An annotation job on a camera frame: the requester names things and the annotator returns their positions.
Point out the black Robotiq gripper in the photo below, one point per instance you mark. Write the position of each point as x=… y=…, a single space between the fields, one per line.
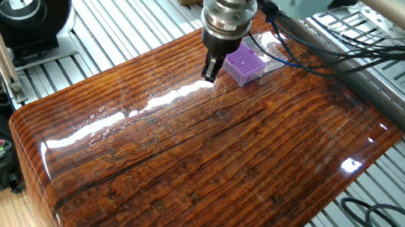
x=219 y=47

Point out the purple pipette tip holder box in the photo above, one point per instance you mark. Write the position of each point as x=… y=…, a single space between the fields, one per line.
x=246 y=66

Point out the clear plastic box lid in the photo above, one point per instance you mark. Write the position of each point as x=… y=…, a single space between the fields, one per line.
x=273 y=54

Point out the perforated aluminium plate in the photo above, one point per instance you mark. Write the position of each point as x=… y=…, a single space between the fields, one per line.
x=379 y=21

